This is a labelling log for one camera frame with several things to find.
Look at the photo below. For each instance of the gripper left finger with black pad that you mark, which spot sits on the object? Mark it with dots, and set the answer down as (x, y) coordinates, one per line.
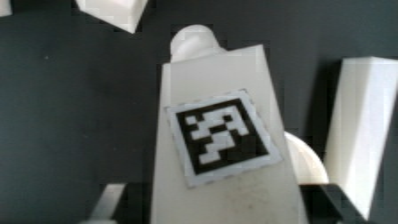
(120, 207)

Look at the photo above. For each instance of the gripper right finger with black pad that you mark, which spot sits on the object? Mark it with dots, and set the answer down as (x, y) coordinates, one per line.
(329, 207)

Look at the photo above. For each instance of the white stool leg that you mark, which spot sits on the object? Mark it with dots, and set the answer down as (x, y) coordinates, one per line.
(6, 8)
(225, 180)
(118, 12)

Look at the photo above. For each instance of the white round stool seat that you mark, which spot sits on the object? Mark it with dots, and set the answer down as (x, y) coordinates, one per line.
(308, 165)

